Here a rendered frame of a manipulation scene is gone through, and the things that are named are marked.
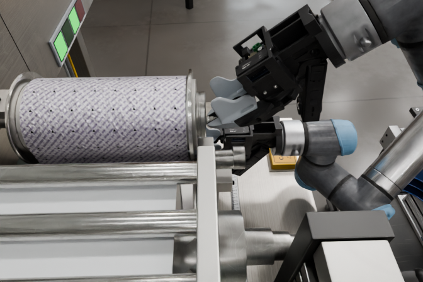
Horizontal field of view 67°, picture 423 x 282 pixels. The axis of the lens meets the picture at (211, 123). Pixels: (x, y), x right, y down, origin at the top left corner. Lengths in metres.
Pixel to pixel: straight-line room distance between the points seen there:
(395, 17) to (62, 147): 0.46
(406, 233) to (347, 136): 1.14
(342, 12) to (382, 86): 2.42
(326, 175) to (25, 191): 0.61
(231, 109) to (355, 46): 0.17
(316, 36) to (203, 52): 2.46
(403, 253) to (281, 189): 0.96
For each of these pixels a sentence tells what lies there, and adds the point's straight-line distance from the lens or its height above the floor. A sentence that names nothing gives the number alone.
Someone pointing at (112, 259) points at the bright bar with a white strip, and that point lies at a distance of 0.21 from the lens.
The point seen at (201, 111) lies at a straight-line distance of 0.48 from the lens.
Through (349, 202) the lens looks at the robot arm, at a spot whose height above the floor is 1.03.
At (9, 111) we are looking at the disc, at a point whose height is 1.31.
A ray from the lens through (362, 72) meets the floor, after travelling 2.88.
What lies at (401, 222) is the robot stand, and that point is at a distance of 1.80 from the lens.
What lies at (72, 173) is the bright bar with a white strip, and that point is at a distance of 0.22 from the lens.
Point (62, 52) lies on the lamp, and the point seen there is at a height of 1.17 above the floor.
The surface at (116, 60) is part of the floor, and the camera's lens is 2.86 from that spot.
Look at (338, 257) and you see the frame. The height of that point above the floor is 1.44.
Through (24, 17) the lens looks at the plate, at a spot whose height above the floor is 1.30.
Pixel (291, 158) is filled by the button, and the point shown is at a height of 0.92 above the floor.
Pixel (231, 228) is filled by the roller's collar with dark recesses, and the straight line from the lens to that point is 0.28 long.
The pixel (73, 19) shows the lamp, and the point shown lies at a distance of 0.96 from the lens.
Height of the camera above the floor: 1.62
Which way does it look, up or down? 47 degrees down
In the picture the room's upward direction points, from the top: straight up
